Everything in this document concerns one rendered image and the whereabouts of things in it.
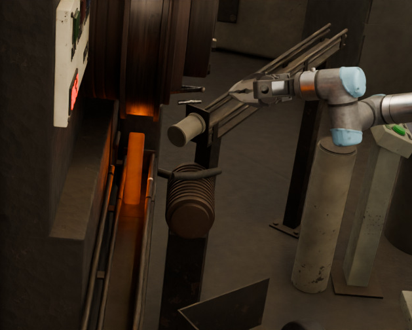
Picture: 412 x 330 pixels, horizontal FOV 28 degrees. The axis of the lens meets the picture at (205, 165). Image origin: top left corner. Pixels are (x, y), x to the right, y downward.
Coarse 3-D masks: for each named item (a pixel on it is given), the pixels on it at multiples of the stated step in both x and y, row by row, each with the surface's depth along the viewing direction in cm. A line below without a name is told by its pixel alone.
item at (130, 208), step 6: (144, 174) 192; (144, 180) 189; (144, 186) 187; (144, 192) 184; (144, 198) 182; (126, 204) 179; (132, 204) 180; (138, 204) 180; (144, 204) 180; (126, 210) 177; (132, 210) 177; (138, 210) 178; (144, 210) 178; (126, 216) 175; (132, 216) 175; (138, 216) 176
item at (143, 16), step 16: (144, 0) 138; (160, 0) 138; (144, 16) 139; (160, 16) 139; (128, 32) 140; (144, 32) 140; (160, 32) 139; (128, 48) 141; (144, 48) 141; (160, 48) 140; (128, 64) 143; (144, 64) 143; (160, 64) 142; (128, 80) 145; (144, 80) 145; (160, 80) 144; (128, 96) 149; (144, 96) 149; (160, 96) 153; (128, 112) 157; (144, 112) 156
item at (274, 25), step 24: (240, 0) 431; (264, 0) 428; (288, 0) 425; (216, 24) 440; (240, 24) 437; (264, 24) 434; (288, 24) 431; (240, 48) 443; (264, 48) 440; (288, 48) 437
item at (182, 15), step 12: (180, 0) 143; (168, 12) 141; (180, 12) 144; (168, 24) 142; (180, 24) 144; (168, 36) 143; (180, 36) 146; (168, 48) 144; (180, 48) 147; (168, 60) 145; (180, 60) 149; (168, 72) 147; (180, 72) 152; (168, 84) 150; (180, 84) 157; (168, 96) 154
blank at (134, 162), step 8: (136, 136) 174; (144, 136) 176; (128, 144) 172; (136, 144) 172; (128, 152) 171; (136, 152) 171; (128, 160) 170; (136, 160) 171; (128, 168) 170; (136, 168) 170; (128, 176) 170; (136, 176) 171; (128, 184) 171; (136, 184) 171; (128, 192) 172; (136, 192) 172; (128, 200) 175; (136, 200) 174
